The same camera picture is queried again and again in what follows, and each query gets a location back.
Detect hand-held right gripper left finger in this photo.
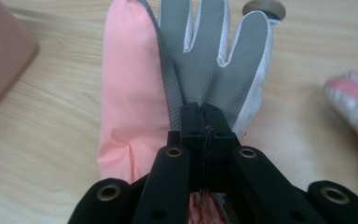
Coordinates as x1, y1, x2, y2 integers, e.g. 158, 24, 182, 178
132, 102, 207, 224

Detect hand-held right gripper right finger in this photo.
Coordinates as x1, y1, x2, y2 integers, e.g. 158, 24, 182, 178
203, 102, 324, 224

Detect pink ski glove grey palm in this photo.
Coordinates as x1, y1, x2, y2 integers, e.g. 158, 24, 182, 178
96, 0, 282, 224

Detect pink basin with grey rim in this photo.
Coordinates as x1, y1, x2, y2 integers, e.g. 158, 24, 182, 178
0, 0, 40, 126

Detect pink ski glove with straps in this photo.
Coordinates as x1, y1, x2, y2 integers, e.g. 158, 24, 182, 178
324, 70, 358, 202

